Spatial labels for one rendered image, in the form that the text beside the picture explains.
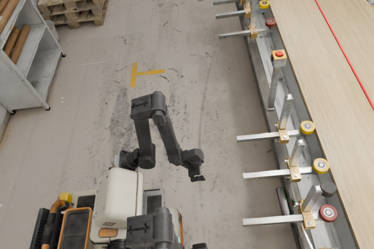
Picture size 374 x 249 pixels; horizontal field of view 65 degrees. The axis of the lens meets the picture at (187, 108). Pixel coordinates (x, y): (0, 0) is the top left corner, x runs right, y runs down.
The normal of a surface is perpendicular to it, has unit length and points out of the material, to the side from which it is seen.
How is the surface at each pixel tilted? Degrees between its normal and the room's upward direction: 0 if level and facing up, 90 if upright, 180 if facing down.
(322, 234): 0
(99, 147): 0
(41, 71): 0
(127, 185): 42
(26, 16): 90
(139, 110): 13
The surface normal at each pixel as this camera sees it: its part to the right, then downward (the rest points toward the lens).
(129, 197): 0.58, -0.52
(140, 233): -0.32, -0.56
